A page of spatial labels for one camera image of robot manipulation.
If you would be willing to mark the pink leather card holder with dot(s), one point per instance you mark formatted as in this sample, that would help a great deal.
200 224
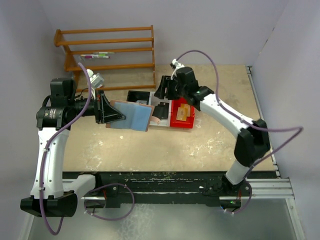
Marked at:
137 116

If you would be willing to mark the white plastic bin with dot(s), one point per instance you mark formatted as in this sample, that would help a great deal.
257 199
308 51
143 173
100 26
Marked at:
155 101

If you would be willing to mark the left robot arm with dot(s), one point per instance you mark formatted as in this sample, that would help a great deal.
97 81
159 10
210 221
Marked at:
49 195

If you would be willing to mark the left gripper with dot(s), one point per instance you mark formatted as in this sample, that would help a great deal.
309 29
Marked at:
107 112

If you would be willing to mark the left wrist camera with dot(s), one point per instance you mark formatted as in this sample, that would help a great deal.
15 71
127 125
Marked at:
96 81

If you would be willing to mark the black plastic bin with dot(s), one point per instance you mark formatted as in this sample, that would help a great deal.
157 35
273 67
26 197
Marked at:
134 95

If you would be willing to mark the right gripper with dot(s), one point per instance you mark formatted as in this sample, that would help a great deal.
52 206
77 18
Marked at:
166 82

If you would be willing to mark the gold card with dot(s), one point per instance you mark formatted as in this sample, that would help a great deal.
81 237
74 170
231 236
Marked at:
183 112

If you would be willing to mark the aluminium table edge rail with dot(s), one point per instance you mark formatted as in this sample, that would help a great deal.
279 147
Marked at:
289 201

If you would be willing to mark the green marker pen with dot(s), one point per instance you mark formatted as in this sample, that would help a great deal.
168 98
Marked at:
101 53

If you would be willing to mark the white magnetic stripe card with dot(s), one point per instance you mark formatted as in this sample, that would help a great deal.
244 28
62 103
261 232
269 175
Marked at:
143 102

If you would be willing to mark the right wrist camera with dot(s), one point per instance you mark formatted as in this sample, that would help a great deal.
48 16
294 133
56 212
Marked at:
175 65

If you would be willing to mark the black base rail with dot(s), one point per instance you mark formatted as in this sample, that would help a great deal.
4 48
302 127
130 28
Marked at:
114 188

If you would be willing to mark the black VIP card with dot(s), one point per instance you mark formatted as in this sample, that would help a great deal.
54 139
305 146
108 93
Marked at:
161 111

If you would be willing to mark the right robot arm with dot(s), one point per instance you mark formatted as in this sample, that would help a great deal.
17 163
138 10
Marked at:
252 140

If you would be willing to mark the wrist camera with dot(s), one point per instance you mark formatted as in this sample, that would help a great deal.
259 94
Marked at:
175 65
96 81

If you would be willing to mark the pink marker pen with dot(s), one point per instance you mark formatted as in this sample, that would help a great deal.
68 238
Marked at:
96 57

